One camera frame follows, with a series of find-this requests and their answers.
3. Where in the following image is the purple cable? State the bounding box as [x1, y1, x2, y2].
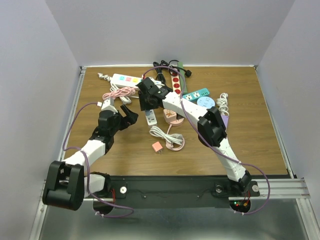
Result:
[142, 65, 271, 216]
[61, 101, 135, 219]

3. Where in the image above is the small white power strip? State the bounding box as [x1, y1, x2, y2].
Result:
[144, 110, 158, 128]

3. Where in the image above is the blue round socket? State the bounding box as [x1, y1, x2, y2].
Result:
[196, 96, 216, 109]

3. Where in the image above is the black cord bundle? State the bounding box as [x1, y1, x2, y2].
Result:
[152, 59, 194, 84]

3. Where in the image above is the white colourful power strip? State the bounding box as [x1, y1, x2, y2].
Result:
[110, 73, 142, 88]

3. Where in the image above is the pink cord loop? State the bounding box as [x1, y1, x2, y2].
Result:
[164, 123, 186, 152]

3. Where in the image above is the purple power strip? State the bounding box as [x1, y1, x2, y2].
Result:
[221, 115, 229, 128]

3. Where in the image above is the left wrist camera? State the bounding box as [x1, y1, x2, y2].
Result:
[101, 97, 118, 113]

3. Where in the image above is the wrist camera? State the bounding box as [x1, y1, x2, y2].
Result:
[142, 76, 164, 88]
[101, 97, 118, 113]

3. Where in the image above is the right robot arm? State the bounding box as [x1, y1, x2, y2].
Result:
[136, 77, 252, 195]

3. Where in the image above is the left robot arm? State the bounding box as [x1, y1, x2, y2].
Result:
[42, 102, 139, 211]

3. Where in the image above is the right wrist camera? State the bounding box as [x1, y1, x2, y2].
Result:
[142, 76, 164, 88]

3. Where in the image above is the pink round socket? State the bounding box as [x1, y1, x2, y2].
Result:
[165, 116, 184, 127]

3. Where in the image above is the beige red power strip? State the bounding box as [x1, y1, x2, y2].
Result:
[168, 65, 182, 95]

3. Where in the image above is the pink cube adapter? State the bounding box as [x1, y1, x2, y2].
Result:
[163, 109, 177, 122]

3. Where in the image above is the green power strip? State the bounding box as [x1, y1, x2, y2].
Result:
[177, 61, 188, 94]

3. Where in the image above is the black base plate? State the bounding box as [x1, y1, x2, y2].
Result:
[106, 175, 260, 210]

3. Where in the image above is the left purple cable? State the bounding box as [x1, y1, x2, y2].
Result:
[61, 101, 135, 219]

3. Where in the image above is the pink plug adapter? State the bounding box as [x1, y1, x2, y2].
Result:
[151, 141, 163, 154]

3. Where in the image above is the teal power strip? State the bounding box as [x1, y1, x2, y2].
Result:
[182, 88, 210, 102]

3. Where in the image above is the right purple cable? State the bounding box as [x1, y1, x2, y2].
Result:
[142, 65, 271, 216]

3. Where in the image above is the white bundled cord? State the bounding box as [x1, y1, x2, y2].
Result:
[149, 125, 185, 146]

